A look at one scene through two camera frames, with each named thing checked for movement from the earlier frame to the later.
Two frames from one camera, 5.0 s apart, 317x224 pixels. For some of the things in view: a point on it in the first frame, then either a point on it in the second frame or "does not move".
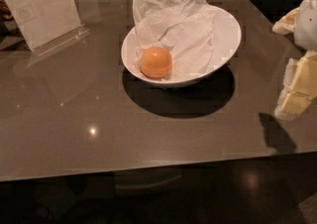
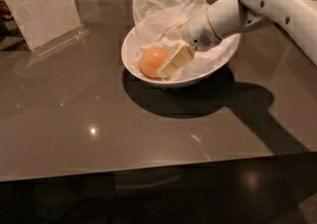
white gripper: [307, 25] to [197, 33]
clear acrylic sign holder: [43, 5] does not move
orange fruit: [156, 62] does not move
